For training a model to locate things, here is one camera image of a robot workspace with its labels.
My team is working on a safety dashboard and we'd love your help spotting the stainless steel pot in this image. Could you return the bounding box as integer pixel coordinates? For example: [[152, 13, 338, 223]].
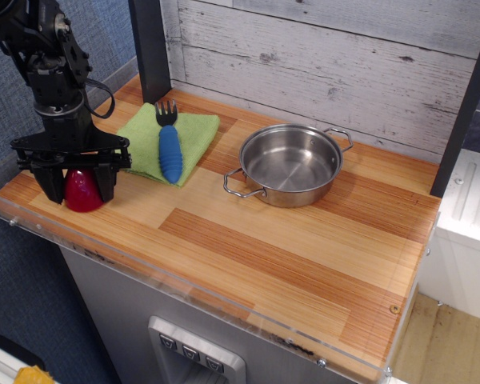
[[223, 123, 354, 208]]

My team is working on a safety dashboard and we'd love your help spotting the grey toy fridge cabinet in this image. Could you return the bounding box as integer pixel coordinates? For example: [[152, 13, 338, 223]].
[[62, 248, 349, 383]]

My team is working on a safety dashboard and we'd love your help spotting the silver dispenser button panel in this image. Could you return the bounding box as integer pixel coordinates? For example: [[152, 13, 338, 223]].
[[148, 316, 247, 383]]

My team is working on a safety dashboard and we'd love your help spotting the red toy pepper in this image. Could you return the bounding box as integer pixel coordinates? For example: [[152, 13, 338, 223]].
[[64, 169, 104, 213]]

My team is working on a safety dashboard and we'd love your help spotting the blue handled toy fork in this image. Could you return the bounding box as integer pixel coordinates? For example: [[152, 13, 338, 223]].
[[155, 100, 183, 184]]

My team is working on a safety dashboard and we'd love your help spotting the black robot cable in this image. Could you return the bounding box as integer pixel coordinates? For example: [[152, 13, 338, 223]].
[[82, 78, 116, 120]]

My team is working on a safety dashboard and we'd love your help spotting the green folded cloth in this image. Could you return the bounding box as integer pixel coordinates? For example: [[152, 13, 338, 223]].
[[118, 103, 220, 187]]

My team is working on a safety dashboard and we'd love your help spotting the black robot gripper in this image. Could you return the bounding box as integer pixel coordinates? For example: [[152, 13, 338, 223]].
[[10, 98, 131, 204]]

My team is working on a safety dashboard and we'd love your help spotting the black left frame post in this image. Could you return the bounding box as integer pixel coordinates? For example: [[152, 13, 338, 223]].
[[129, 0, 172, 103]]

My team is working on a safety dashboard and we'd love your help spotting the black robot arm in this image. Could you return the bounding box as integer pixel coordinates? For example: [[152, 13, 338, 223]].
[[0, 1, 131, 203]]

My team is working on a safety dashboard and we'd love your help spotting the black frame post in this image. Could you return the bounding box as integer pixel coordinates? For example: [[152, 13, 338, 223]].
[[129, 0, 172, 103], [430, 51, 480, 198]]

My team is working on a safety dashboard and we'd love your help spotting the yellow tape piece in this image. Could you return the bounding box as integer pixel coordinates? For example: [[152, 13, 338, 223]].
[[13, 366, 55, 384]]

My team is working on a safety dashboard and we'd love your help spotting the white toy sink unit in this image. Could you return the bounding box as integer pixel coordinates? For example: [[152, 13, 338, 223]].
[[418, 150, 480, 318]]

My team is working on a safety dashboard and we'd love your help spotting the black right frame post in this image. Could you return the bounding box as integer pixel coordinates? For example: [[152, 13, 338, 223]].
[[430, 51, 480, 198]]

